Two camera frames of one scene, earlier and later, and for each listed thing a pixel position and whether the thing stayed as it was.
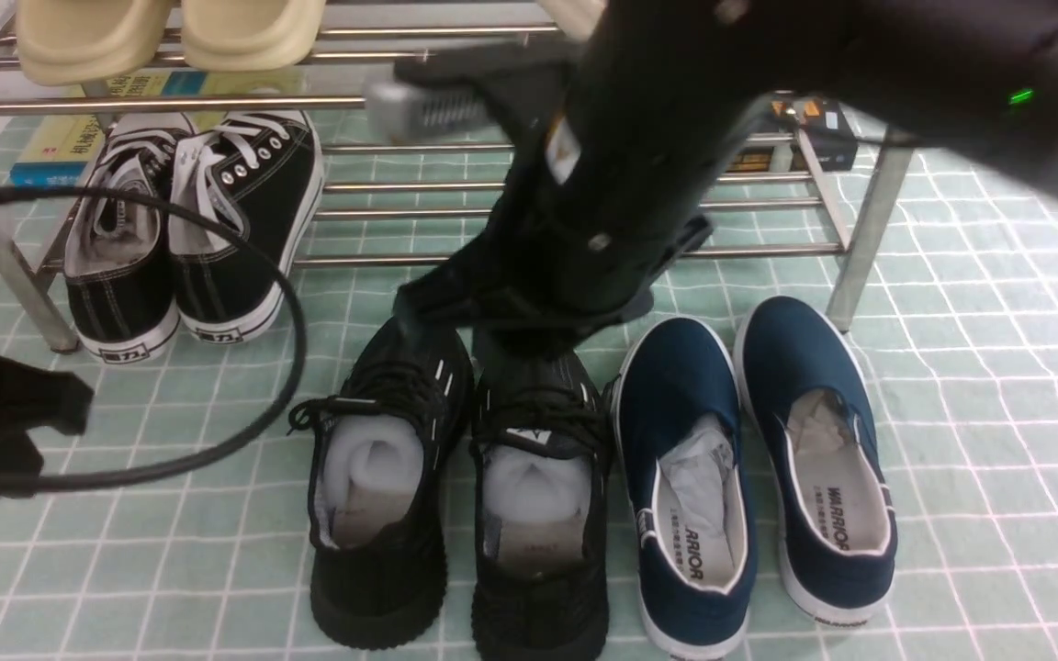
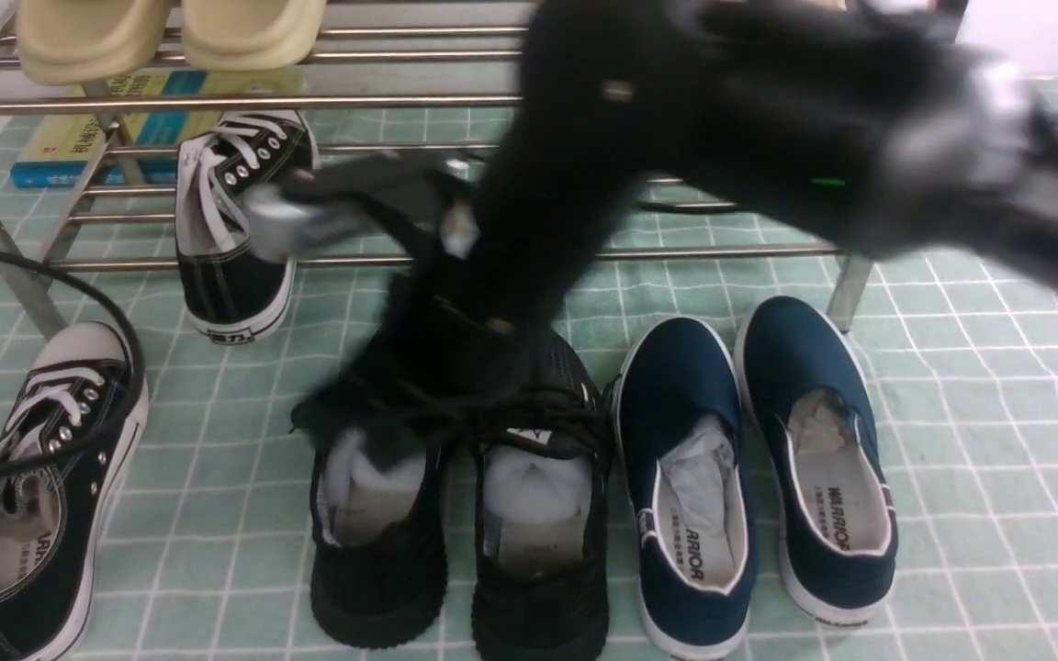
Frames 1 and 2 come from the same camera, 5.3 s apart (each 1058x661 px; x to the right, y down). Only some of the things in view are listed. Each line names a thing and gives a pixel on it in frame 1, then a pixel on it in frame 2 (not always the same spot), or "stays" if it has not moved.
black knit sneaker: x=388 y=452 stays
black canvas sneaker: x=119 y=258 to x=27 y=546
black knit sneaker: x=541 y=503 stays
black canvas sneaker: x=264 y=168 stays
